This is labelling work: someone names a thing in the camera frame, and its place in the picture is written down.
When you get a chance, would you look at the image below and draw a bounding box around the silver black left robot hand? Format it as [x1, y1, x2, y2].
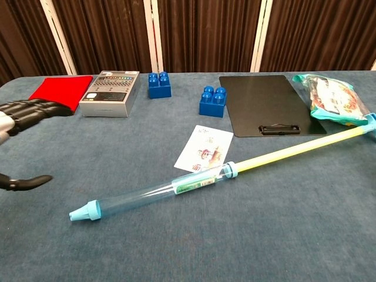
[0, 98, 73, 192]

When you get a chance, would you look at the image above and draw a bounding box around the transparent blue syringe barrel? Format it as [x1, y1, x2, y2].
[69, 161, 239, 221]

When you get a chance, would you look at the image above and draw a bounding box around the blue yellow water pump toy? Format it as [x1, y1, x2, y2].
[176, 112, 376, 194]

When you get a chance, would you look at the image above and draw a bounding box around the red folded cloth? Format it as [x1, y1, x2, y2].
[28, 75, 94, 112]

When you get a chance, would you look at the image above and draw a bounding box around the dark brown pleated curtain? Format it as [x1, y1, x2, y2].
[260, 0, 376, 73]
[157, 0, 262, 73]
[52, 0, 152, 76]
[0, 0, 68, 86]

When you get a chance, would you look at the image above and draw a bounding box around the grey printed cardboard box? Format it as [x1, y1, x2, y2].
[79, 70, 141, 118]

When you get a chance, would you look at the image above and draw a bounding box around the blue four-stud building block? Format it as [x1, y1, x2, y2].
[147, 71, 172, 100]
[199, 85, 227, 118]

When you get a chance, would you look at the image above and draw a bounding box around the white picture card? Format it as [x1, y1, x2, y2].
[173, 125, 234, 174]

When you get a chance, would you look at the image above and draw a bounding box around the blue velvet table cloth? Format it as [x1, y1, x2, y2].
[0, 70, 376, 282]

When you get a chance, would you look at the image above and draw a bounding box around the black clipboard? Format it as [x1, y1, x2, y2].
[219, 75, 327, 137]

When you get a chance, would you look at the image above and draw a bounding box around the teal printed snack bag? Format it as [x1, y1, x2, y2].
[291, 72, 372, 127]

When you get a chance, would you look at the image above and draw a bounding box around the white partition frame post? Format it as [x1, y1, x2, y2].
[39, 0, 78, 76]
[143, 0, 164, 74]
[250, 0, 276, 73]

